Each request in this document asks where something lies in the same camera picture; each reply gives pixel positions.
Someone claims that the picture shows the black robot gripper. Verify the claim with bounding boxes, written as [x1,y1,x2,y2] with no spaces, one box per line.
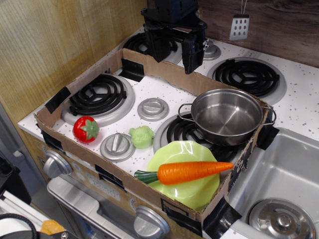
[141,0,207,74]

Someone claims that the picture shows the orange plastic toy carrot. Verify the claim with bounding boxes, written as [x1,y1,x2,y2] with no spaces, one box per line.
[134,161,234,185]

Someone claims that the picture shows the light green plastic plate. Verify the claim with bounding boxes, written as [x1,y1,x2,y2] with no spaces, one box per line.
[147,140,220,211]

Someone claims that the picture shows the silver stovetop knob back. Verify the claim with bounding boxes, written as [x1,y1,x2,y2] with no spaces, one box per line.
[203,40,221,61]

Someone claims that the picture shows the silver stovetop knob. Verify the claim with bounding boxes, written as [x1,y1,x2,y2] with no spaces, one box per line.
[138,98,169,121]
[203,40,221,61]
[100,133,136,162]

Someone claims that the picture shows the silver slotted spatula hanging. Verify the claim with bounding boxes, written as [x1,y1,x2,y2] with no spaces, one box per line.
[229,0,250,41]

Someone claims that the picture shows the silver stovetop knob centre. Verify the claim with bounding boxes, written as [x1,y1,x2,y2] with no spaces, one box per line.
[138,98,169,121]

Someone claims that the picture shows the brown cardboard fence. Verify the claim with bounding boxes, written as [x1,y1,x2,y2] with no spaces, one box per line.
[34,48,280,238]

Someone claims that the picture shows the black back right burner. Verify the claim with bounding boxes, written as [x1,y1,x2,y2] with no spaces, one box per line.
[212,59,280,97]

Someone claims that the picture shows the black front right burner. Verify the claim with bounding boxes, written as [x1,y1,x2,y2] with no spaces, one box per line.
[163,116,243,162]

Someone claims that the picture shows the black front left burner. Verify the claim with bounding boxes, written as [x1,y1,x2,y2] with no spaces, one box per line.
[69,74,131,116]

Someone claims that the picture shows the stainless steel pot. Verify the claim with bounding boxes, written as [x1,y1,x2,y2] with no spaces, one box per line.
[178,89,277,146]

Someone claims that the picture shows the green toy lettuce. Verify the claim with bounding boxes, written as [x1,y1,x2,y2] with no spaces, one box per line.
[129,125,154,149]

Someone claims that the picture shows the silver stovetop knob front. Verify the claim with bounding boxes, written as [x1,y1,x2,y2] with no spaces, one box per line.
[100,133,136,162]

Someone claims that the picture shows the red toy strawberry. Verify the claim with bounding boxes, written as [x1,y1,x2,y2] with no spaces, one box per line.
[72,116,100,143]

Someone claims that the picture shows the silver oven knob left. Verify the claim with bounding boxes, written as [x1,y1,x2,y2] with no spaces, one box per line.
[43,149,73,179]

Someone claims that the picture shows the silver oven knob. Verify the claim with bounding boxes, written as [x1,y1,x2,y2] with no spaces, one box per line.
[134,205,170,239]
[43,149,73,179]

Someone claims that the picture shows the silver oven knob right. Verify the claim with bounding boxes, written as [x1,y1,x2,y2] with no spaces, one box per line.
[134,205,170,239]

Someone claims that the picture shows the steel toy sink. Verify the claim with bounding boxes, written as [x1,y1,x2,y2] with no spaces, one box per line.
[202,127,319,239]

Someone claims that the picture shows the silver pot lid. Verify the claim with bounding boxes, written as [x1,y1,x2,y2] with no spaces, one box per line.
[246,198,317,239]

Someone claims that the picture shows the orange yellow cloth piece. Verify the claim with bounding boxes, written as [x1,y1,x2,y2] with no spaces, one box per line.
[40,220,65,235]

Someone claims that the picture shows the silver oven door handle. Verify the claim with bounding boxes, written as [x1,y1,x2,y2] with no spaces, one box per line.
[47,177,132,239]

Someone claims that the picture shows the black cable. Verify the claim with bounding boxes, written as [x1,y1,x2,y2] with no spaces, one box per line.
[0,213,38,239]

